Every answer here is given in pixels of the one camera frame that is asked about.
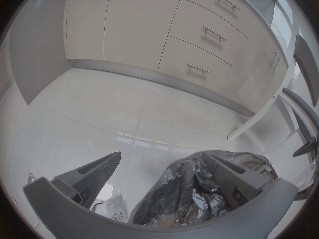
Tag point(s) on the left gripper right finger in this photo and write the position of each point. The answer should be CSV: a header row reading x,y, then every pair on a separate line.
x,y
236,183

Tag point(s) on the black plastic bag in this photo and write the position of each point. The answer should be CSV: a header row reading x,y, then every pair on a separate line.
x,y
179,188

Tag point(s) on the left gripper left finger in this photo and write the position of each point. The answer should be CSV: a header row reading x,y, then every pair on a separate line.
x,y
82,183

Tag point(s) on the white printed wrapper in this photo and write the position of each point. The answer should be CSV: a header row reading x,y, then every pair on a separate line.
x,y
112,210

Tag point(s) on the beige cabinet with drawers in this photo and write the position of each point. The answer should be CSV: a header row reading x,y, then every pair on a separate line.
x,y
134,21

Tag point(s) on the grey chair with white legs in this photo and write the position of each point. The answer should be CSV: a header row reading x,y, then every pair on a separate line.
x,y
256,118

